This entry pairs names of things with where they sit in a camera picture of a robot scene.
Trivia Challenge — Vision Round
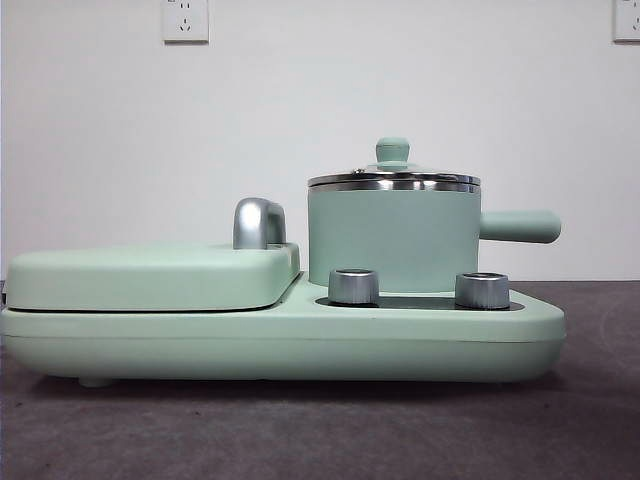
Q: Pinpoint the glass lid with green knob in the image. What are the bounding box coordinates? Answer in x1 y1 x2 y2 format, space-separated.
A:
306 136 482 192

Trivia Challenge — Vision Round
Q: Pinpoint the silver control knob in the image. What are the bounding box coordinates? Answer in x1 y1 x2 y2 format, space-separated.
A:
327 267 380 306
453 271 512 309

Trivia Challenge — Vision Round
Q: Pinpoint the mint green cooker base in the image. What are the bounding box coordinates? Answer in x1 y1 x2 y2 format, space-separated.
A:
0 272 568 389

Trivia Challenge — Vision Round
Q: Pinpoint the mint green pot with handle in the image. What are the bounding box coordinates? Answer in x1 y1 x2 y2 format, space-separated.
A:
306 184 562 296

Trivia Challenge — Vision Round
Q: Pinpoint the mint green cover, silver handle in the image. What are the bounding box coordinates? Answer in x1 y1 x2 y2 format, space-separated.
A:
4 196 302 313

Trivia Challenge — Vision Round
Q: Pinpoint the white wall socket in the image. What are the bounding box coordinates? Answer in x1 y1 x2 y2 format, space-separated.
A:
162 0 210 45
612 0 640 43

